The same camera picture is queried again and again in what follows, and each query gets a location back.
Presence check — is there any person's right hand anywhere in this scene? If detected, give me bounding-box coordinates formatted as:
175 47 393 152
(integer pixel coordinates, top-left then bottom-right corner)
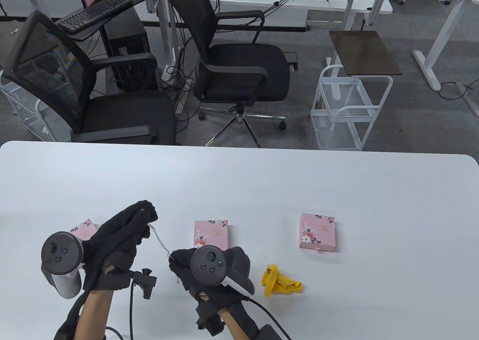
168 247 249 315

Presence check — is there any person's left hand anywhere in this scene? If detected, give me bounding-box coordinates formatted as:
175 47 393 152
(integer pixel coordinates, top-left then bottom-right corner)
82 200 159 292

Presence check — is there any silver chain necklace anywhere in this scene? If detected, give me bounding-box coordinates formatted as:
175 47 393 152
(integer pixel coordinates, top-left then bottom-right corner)
147 222 180 285

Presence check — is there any yellow cleaning cloth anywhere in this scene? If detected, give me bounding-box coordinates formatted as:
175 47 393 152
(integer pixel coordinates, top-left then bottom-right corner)
260 264 304 297

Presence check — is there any pink floral box sleeve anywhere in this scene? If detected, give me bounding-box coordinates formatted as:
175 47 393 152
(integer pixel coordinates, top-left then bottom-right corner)
299 213 336 253

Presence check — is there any person's right forearm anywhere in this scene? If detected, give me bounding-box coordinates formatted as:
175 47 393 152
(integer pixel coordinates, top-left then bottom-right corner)
219 303 259 340

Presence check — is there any person's left forearm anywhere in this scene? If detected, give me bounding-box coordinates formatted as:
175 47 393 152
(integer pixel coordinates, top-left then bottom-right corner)
74 290 113 340

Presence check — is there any black labelled forearm box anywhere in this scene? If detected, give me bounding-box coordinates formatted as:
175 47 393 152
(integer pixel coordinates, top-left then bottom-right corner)
254 324 286 340

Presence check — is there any grey hand controller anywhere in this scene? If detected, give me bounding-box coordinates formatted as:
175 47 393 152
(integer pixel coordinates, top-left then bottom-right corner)
40 232 84 300
190 245 256 298

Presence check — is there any pink floral gift box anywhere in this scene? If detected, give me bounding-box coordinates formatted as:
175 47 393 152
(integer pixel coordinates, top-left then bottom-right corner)
70 218 100 244

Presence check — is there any black mesh office chair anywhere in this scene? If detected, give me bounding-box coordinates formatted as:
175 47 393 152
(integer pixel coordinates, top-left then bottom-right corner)
2 10 179 145

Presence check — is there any black computer tower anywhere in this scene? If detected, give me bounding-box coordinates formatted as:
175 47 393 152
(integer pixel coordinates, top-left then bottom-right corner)
103 8 159 92

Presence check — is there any black chair chrome base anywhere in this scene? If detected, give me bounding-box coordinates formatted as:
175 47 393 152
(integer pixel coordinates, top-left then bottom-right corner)
167 0 292 148

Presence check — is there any black keyboard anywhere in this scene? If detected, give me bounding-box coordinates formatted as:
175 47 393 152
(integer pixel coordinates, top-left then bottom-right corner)
56 0 134 34

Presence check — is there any dark brown wooden board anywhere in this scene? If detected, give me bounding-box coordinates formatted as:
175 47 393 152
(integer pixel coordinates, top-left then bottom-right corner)
329 30 403 76

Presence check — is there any white desk foot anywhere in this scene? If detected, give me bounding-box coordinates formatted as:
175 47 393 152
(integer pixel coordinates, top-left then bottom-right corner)
456 81 479 117

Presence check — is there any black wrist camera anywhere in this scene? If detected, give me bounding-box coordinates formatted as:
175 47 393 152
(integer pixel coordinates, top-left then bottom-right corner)
131 268 158 300
195 299 226 337

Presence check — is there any black glove cable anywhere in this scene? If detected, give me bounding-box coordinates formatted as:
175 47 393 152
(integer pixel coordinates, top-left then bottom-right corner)
106 284 136 340
245 297 293 340

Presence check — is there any white wire cart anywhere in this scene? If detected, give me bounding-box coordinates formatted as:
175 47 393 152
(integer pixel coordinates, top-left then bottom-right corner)
0 71 57 142
310 65 393 151

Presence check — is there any tangle of black cables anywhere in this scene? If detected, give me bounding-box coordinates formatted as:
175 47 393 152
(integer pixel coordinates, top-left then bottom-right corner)
161 26 199 131

